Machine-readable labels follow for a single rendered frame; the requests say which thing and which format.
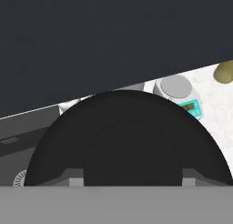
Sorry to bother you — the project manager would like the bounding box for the white ribbed round dial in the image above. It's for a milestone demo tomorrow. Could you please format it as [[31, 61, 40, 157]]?
[[12, 168, 29, 188]]

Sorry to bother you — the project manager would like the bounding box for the yellow-green round fruit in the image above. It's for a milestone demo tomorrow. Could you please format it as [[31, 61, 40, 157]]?
[[212, 59, 233, 85]]

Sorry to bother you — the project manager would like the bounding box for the dark grey appliance with print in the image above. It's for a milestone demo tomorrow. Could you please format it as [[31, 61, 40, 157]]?
[[0, 105, 62, 188]]

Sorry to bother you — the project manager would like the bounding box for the white kitchen scale teal panel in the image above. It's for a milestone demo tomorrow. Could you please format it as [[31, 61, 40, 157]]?
[[152, 75, 205, 121]]

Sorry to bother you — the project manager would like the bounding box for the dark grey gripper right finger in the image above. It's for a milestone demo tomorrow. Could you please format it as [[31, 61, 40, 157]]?
[[181, 168, 228, 188]]

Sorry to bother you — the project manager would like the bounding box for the dark grey cupboard front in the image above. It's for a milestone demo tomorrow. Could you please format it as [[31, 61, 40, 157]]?
[[0, 0, 233, 119]]

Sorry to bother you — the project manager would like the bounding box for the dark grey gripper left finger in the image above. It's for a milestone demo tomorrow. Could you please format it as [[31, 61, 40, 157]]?
[[38, 168, 85, 188]]

